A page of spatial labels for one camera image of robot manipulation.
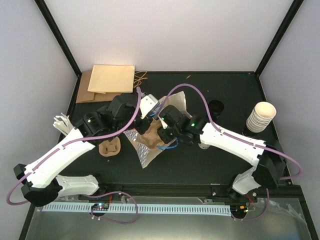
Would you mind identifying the brown kraft paper bag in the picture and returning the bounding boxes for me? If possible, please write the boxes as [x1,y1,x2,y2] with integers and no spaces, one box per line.
[76,70,120,104]

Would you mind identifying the stack of white paper cups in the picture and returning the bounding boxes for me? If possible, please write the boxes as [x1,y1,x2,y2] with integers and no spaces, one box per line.
[242,101,277,138]

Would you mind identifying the brown pulp cup carrier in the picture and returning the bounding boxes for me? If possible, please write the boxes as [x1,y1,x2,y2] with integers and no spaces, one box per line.
[98,136,121,157]
[137,120,165,150]

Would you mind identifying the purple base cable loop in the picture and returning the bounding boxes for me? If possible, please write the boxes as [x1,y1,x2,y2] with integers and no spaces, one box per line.
[89,191,140,225]

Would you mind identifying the blue checkered paper bag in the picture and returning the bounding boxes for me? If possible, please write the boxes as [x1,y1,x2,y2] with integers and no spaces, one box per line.
[124,91,189,169]

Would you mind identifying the black corner frame post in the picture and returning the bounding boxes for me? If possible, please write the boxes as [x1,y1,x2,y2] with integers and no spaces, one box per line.
[254,0,304,77]
[34,0,82,77]

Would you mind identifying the black corner frame post right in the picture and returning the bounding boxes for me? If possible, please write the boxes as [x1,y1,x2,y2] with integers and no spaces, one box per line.
[254,0,304,77]

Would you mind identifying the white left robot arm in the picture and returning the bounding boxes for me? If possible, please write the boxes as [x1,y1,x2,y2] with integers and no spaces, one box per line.
[13,93,159,207]

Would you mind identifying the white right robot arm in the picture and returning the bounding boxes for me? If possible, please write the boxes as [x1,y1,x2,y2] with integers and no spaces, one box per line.
[157,105,286,202]

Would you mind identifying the white paper coffee cup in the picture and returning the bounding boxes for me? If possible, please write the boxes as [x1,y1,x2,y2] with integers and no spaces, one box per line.
[198,143,210,150]

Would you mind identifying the black corner frame post left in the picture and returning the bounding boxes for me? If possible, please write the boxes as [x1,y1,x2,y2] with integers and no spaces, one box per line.
[34,0,82,77]

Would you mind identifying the small electronics board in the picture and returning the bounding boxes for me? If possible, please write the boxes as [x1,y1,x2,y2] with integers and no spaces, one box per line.
[91,203,109,211]

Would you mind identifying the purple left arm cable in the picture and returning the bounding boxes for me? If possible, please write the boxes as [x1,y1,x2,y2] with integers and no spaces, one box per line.
[6,86,145,206]

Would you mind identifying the light blue slotted cable duct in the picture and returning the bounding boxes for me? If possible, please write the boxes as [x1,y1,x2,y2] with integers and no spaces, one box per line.
[42,202,232,217]

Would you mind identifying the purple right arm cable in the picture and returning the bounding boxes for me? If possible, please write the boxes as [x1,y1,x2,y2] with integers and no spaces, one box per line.
[159,83,303,181]

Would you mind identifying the stack of black lids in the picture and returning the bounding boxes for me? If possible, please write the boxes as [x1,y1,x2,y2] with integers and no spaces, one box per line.
[208,99,225,119]

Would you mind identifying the light tan paper bag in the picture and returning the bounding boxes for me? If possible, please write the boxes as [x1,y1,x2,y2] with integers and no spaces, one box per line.
[87,65,135,94]

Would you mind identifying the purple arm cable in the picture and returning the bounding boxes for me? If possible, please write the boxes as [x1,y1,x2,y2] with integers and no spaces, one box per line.
[6,86,145,206]
[159,83,303,181]

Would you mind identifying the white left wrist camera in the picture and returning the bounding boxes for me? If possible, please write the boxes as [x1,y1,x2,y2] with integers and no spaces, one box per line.
[139,94,159,119]

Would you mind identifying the white wrapped stirrers bundle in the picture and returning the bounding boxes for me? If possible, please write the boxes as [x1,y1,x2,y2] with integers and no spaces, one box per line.
[52,113,75,136]

